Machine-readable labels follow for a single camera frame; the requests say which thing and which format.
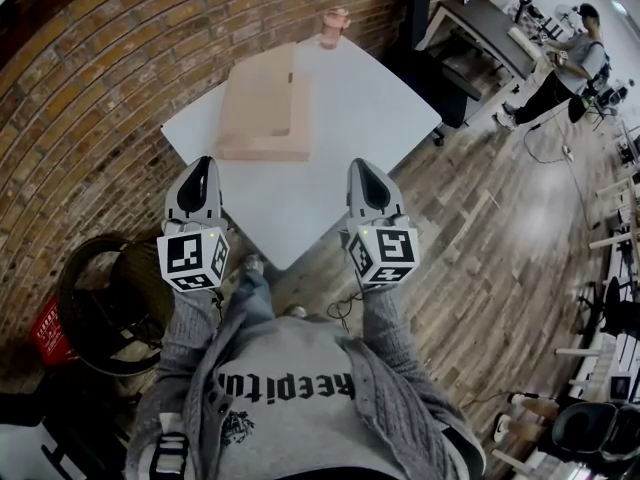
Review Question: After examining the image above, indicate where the white strap buckle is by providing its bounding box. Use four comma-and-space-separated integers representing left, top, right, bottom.
147, 430, 192, 480

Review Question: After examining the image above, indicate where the person's left leg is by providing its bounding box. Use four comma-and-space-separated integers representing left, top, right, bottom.
232, 253, 277, 335

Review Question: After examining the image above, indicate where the dark-topped desk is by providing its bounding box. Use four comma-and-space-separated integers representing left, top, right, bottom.
414, 0, 544, 95

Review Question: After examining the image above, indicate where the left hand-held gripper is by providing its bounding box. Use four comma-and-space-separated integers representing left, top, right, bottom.
155, 155, 233, 294

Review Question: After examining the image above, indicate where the person's left forearm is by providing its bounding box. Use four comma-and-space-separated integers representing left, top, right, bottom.
158, 285, 225, 385

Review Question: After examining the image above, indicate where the black round basket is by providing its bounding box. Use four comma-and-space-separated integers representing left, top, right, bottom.
55, 233, 177, 377

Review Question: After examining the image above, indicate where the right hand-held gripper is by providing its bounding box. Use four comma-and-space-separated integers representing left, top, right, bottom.
344, 158, 421, 288

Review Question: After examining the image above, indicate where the red box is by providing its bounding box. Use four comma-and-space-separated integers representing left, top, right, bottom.
30, 295, 77, 367

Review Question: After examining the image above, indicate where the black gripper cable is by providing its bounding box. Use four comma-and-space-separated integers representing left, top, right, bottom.
326, 287, 367, 330

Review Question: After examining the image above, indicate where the white cardboard box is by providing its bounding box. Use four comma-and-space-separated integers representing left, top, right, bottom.
214, 41, 314, 163

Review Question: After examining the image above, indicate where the person's grey clothed torso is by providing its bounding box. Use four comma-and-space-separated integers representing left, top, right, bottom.
124, 312, 489, 480

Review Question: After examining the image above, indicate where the pink cup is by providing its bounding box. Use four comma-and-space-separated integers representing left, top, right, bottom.
319, 9, 351, 51

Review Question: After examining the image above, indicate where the person's right forearm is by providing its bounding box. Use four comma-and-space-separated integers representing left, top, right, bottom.
358, 281, 432, 400

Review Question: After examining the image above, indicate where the white desk frame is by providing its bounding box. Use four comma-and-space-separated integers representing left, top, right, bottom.
554, 331, 640, 405

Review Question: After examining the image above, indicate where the black padded chair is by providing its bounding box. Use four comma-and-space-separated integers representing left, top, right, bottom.
542, 400, 640, 465

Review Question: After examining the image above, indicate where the black swivel chair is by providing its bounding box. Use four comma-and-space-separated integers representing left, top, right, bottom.
578, 275, 627, 335

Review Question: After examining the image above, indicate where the dark office chair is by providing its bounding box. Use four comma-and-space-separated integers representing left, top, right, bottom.
433, 50, 484, 147

